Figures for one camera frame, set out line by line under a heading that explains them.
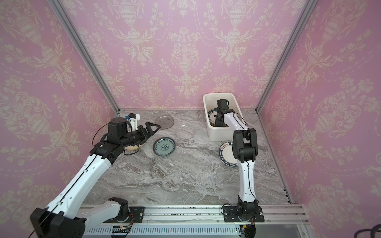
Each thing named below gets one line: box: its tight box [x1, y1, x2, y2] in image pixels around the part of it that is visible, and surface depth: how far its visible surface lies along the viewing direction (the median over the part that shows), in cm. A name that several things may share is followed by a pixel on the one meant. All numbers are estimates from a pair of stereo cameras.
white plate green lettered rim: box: [218, 141, 239, 168], surface depth 98 cm
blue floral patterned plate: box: [152, 136, 176, 157], surface depth 102 cm
